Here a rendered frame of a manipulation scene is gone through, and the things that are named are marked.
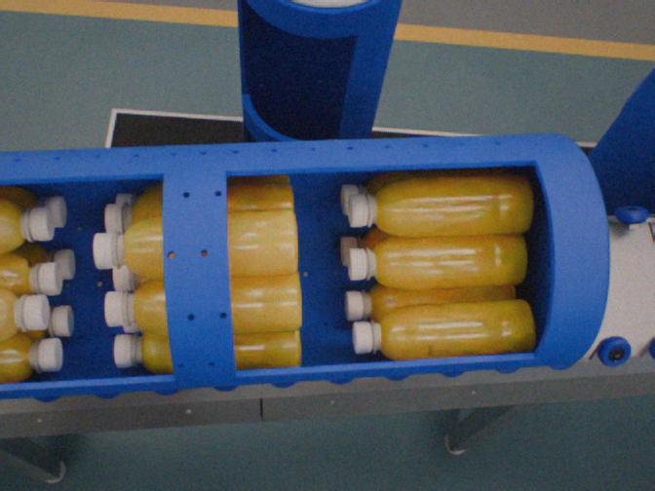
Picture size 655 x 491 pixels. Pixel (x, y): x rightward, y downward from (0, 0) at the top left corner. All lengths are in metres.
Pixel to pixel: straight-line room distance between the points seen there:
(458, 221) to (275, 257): 0.23
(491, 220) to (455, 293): 0.12
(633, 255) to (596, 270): 0.37
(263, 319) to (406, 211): 0.21
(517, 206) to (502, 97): 1.55
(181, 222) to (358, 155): 0.21
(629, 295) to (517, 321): 0.29
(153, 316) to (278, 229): 0.17
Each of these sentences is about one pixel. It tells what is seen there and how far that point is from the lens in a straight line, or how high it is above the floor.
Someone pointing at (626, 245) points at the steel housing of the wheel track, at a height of 0.93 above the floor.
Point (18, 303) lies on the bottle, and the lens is 0.92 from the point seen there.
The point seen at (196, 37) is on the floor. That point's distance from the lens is 2.50.
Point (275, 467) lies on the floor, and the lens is 1.97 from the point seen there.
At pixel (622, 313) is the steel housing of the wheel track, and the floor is 0.93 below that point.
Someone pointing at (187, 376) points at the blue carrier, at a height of 1.12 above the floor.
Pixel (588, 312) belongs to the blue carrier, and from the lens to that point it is 0.88.
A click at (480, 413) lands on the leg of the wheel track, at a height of 0.34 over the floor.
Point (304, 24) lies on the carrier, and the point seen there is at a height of 0.99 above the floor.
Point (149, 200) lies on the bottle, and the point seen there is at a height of 1.15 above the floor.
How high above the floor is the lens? 1.95
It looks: 66 degrees down
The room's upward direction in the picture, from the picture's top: 10 degrees clockwise
